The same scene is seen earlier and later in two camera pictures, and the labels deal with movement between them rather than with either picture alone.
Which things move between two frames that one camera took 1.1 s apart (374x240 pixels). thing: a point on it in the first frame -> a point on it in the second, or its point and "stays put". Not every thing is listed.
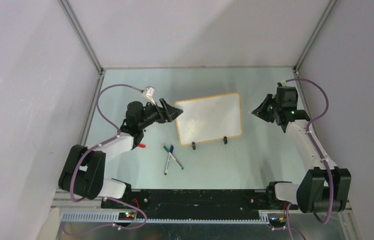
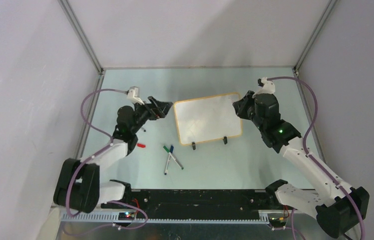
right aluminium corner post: (331, 5) stays put
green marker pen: (179, 165) stays put
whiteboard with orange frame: (210, 118) stays put
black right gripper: (260, 112) -> (241, 105)
